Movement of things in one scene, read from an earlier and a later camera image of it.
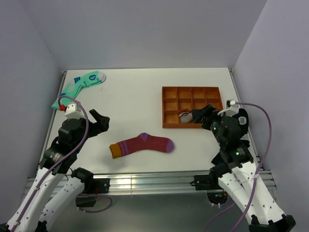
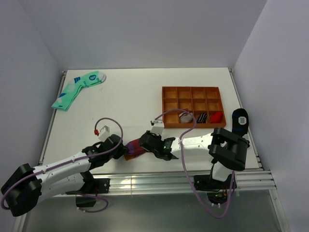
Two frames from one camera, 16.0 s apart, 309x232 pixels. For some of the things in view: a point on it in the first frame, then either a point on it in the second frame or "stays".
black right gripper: (198, 114) -> (155, 135)
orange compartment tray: (175, 98) stays
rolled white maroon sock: (186, 116) stays
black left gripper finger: (103, 124) -> (119, 151)
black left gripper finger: (97, 116) -> (123, 149)
